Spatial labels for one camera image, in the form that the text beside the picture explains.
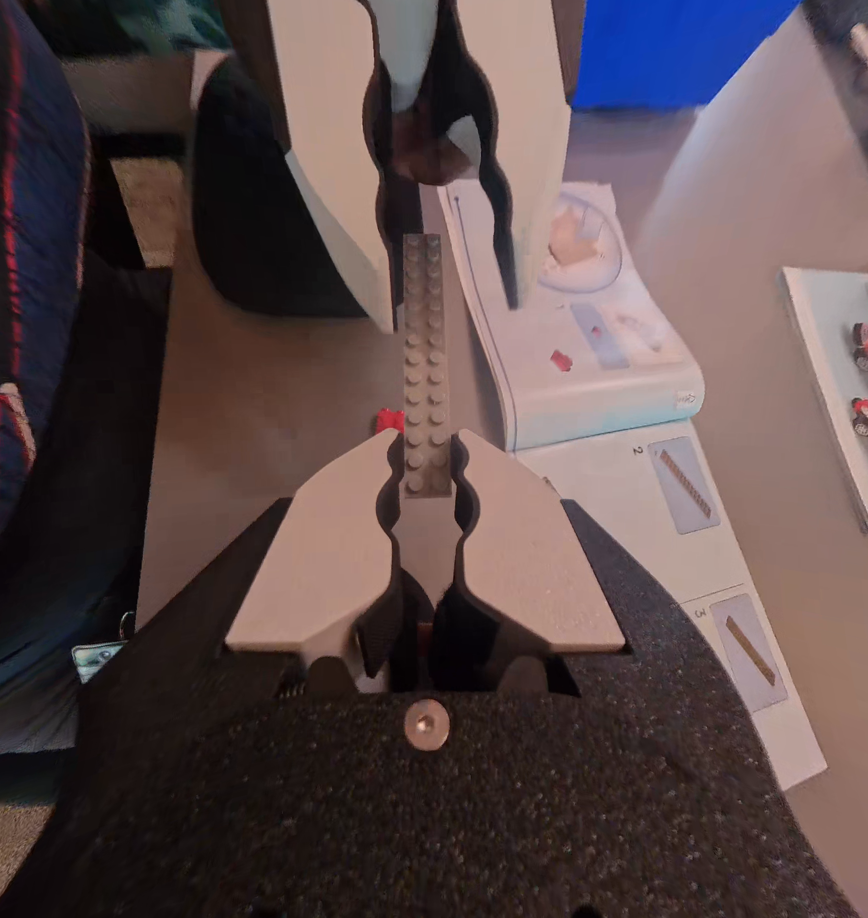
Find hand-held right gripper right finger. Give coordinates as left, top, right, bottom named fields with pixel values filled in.
left=451, top=429, right=628, bottom=659

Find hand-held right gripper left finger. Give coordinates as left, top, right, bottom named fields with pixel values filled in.
left=226, top=429, right=407, bottom=657

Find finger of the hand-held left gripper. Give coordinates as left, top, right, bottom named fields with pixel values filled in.
left=434, top=0, right=572, bottom=311
left=267, top=0, right=400, bottom=335

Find blue plastic bin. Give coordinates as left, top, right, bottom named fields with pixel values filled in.
left=569, top=0, right=802, bottom=113

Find long grey lego plate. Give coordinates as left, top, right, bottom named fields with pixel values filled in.
left=401, top=233, right=455, bottom=499

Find open lego instruction booklet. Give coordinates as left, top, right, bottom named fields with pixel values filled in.
left=436, top=181, right=831, bottom=791

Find closed lego instruction booklet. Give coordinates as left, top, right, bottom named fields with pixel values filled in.
left=778, top=265, right=868, bottom=536

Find person's left hand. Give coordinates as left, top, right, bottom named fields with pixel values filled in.
left=391, top=104, right=479, bottom=185

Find teal badge card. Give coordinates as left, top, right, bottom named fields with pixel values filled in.
left=71, top=610, right=138, bottom=684

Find person's dark pants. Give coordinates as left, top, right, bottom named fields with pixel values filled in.
left=0, top=251, right=174, bottom=757

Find person's patterned top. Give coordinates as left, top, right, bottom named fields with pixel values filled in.
left=0, top=0, right=95, bottom=568

